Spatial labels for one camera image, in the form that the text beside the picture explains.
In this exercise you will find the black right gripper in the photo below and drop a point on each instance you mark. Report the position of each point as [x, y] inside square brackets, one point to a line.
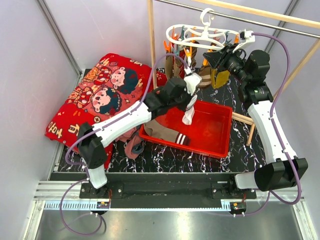
[224, 55]

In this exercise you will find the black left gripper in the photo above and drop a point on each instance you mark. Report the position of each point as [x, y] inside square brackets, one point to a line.
[188, 97]

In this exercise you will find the white round clip hanger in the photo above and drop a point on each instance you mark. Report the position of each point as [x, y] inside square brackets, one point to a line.
[204, 36]

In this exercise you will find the white sock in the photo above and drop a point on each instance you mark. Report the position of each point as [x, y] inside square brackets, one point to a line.
[190, 111]
[188, 69]

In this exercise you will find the tan sock brown cuff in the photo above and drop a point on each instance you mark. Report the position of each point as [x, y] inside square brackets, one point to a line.
[169, 66]
[178, 68]

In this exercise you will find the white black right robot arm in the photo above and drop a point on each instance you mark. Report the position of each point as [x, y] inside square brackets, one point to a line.
[283, 167]

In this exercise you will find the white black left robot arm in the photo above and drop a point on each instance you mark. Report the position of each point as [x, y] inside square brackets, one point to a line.
[93, 139]

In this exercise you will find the brown hanging sock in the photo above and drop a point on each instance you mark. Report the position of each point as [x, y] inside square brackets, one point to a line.
[205, 74]

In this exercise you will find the mustard yellow hanging sock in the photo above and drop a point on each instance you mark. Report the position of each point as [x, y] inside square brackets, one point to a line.
[219, 79]

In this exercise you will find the taupe ribbed sock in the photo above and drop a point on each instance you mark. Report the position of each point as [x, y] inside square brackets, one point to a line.
[156, 130]

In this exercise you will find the maroon striped cuff sock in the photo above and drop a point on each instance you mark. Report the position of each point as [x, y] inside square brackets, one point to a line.
[182, 139]

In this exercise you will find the red plastic bin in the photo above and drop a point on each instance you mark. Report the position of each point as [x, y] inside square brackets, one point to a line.
[208, 134]

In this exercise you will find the red cartoon bear pillow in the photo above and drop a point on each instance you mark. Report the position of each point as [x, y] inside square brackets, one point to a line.
[114, 84]

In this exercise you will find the pink and teal garment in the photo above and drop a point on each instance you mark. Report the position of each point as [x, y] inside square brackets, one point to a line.
[135, 145]

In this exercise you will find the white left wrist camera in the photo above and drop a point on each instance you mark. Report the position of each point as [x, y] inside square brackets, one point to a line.
[192, 81]

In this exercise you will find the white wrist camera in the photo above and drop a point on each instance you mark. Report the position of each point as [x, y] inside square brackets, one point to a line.
[192, 81]
[246, 37]

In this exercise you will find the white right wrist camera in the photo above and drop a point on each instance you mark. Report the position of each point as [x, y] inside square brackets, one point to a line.
[246, 37]

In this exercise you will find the wooden rack frame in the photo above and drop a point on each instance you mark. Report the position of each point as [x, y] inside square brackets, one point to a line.
[249, 10]

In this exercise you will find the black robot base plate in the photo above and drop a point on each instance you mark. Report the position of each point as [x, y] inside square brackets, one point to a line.
[216, 185]

